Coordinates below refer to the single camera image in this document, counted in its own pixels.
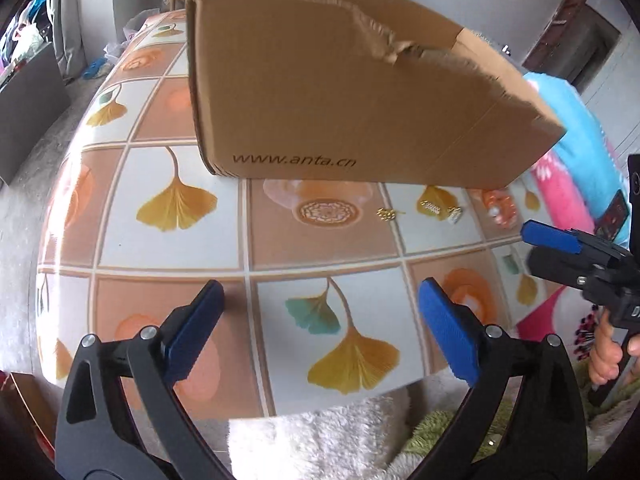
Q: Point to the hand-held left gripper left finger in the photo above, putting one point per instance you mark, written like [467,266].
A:
[195,335]

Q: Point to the pile of clothes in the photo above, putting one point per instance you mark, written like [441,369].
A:
[25,25]

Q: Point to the person's right hand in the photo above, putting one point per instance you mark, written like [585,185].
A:
[605,355]

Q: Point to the brown wooden door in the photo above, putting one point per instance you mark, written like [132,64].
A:
[575,35]

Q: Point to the brown cardboard sheet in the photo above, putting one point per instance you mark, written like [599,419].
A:
[30,420]

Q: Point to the dark grey cabinet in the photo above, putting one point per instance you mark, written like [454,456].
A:
[30,105]

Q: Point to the brown cardboard box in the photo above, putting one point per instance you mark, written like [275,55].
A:
[325,110]

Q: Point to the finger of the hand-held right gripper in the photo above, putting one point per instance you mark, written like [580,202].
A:
[550,237]
[555,266]

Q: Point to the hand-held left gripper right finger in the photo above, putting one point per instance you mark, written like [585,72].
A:
[447,335]

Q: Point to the white fluffy rug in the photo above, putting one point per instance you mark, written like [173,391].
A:
[310,440]

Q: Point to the grey curtain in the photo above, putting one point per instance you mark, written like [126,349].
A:
[80,20]

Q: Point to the green fluffy garment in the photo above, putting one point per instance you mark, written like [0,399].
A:
[435,435]

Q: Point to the small blue plastic item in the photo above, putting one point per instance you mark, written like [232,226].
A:
[95,67]

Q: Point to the black remote control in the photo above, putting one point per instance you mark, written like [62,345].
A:
[612,217]

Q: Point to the silver bead jewellery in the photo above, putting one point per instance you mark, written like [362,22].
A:
[431,208]

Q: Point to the small gold charm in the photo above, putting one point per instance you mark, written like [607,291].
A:
[385,214]

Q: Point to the ginkgo leaf patterned tablecloth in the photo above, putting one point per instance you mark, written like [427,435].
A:
[200,260]

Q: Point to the clear plastic bag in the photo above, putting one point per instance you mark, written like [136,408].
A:
[117,47]

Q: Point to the pink floral blanket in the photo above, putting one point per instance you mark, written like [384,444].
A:
[555,195]

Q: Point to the blue pillow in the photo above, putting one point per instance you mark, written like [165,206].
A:
[575,160]

